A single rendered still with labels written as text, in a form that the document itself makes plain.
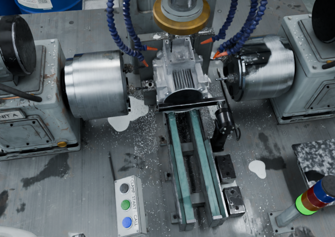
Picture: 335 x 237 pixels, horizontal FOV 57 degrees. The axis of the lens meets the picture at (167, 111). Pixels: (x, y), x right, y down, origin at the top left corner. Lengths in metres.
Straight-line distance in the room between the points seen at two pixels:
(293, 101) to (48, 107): 0.91
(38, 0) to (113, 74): 1.67
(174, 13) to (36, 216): 0.88
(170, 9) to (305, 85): 0.58
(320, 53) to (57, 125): 0.97
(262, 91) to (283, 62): 0.13
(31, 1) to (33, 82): 1.65
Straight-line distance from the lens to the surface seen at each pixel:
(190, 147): 1.26
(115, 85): 1.07
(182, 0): 0.94
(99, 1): 2.60
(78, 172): 1.31
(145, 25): 1.29
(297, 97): 1.31
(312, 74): 1.19
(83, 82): 1.08
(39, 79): 1.10
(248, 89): 1.16
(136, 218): 0.93
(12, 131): 1.20
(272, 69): 1.17
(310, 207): 1.01
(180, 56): 1.14
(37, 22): 1.89
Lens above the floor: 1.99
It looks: 58 degrees down
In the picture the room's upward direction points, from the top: 1 degrees clockwise
